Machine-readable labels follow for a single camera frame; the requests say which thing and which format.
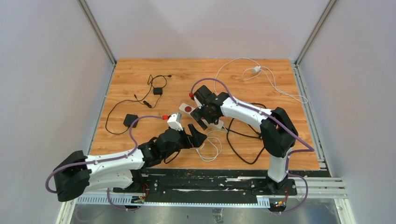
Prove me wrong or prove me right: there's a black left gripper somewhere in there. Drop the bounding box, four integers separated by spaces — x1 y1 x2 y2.
162 124 206 160

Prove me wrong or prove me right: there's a white round plug adapter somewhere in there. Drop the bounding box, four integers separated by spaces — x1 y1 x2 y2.
251 66 261 74

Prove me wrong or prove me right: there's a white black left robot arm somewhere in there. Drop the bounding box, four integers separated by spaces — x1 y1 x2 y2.
51 124 207 202

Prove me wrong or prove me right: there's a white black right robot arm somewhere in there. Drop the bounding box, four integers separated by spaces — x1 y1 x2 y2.
189 85 298 195

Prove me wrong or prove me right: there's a white red power strip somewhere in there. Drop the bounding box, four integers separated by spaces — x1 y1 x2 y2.
178 103 225 131

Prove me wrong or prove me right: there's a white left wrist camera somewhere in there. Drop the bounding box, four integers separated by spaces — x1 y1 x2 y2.
167 112 183 131

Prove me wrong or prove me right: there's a black power strip cord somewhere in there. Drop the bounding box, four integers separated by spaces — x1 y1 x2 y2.
221 102 267 165

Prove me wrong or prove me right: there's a small black adapter with cable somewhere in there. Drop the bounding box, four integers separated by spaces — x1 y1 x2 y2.
134 75 172 109

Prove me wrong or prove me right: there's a black mounting base plate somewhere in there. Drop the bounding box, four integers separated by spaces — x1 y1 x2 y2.
111 168 297 204

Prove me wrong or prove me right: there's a white round adapter cable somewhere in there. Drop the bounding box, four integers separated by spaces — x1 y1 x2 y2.
213 57 309 105

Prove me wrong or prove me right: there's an aluminium frame rail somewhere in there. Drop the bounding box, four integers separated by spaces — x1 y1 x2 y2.
290 60 347 198

